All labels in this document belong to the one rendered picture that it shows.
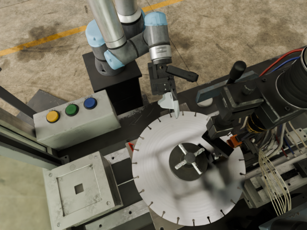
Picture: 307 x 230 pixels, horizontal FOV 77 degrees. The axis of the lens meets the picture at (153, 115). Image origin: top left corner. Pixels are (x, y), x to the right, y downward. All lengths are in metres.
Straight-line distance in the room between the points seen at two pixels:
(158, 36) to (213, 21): 1.82
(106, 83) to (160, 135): 0.47
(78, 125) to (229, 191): 0.53
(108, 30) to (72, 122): 0.34
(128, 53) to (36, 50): 1.83
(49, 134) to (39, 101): 1.29
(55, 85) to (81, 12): 1.03
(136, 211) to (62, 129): 0.39
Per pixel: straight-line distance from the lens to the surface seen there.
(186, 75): 0.68
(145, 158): 0.59
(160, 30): 0.68
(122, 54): 0.73
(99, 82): 0.99
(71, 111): 0.76
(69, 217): 0.68
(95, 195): 0.66
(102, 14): 0.67
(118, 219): 0.78
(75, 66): 2.14
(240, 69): 0.34
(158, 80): 0.65
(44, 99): 2.02
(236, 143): 0.62
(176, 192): 0.58
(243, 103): 0.33
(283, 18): 2.77
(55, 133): 0.76
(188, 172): 0.57
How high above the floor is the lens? 1.52
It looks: 65 degrees down
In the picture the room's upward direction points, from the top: 5 degrees counter-clockwise
